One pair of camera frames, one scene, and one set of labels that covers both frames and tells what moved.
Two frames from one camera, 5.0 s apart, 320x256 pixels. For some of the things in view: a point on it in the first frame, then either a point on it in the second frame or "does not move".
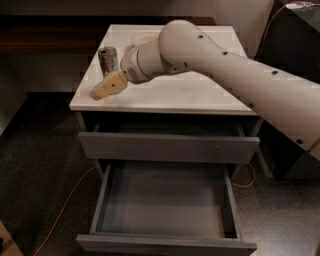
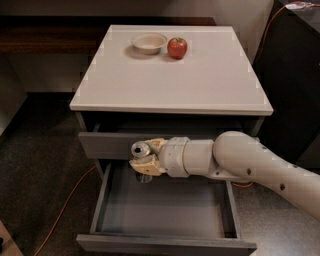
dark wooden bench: x=75 y=35 does not move
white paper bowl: x=144 y=38 does not move
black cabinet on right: x=291 y=42 does not move
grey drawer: x=165 y=209 does not move
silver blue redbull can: x=109 y=60 to x=141 y=149
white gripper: x=130 y=68 to x=172 y=156
